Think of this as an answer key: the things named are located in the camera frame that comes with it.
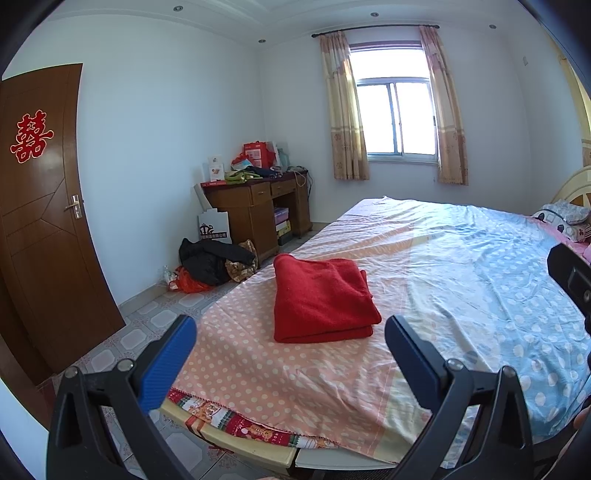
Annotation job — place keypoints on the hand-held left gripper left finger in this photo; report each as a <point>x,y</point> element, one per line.
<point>171,355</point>

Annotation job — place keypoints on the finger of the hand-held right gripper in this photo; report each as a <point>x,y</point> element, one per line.
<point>572,277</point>

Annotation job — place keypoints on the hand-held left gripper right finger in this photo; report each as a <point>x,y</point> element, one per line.
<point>415,364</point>

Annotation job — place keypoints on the red knitted sweater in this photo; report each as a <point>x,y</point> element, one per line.
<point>318,300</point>

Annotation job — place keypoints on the green clothes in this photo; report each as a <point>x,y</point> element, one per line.
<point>238,175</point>

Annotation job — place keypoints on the person's right hand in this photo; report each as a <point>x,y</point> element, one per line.
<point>584,417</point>

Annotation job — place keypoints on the pink floral sheet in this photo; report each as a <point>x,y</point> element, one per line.
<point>561,240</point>

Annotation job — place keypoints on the grey patterned pillow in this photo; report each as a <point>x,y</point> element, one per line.
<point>568,214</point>

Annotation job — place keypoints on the orange plastic bag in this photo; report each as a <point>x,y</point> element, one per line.
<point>189,284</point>

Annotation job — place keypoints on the clear plastic bottle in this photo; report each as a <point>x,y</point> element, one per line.
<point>167,274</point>

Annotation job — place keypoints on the bed with blue dotted sheet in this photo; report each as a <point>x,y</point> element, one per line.
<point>415,277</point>

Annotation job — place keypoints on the festive printed cloth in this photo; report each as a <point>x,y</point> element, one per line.
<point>231,422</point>

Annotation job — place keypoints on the black jacket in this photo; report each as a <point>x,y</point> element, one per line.
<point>207,263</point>

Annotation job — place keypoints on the brown patterned bag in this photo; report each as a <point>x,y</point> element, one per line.
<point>240,272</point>

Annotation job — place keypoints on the white paper bag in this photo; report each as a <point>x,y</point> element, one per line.
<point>214,226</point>

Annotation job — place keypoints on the yellow curtain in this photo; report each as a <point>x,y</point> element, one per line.
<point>582,129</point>

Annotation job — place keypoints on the brown wooden desk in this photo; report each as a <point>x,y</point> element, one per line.
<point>240,217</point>

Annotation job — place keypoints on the brown wooden door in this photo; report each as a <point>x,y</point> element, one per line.
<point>46,254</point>

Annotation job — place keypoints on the stacked boxes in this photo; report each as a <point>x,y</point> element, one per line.
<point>281,221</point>

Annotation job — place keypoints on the red flat box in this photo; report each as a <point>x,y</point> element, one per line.
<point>213,183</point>

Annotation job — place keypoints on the white card box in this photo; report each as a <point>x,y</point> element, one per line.
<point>214,168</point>

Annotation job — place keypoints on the beige patterned curtain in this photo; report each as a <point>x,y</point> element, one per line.
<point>445,115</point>
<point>344,129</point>

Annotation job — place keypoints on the red gift bag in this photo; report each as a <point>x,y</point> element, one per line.
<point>258,154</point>

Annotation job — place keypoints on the clear water jug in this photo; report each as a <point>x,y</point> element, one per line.
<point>285,157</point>

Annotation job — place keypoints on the sliding window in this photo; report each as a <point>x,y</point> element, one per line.
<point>392,115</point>

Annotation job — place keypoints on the red paper door decoration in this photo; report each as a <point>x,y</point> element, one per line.
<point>31,138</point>

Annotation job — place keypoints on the dark curtain rod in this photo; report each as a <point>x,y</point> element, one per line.
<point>383,28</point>

